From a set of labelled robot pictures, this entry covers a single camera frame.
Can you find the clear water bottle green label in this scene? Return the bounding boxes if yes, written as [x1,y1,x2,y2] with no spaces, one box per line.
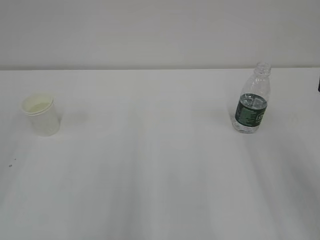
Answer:
[232,62,271,134]

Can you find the white paper cup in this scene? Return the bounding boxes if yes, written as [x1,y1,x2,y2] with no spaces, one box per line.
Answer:
[21,93,60,137]

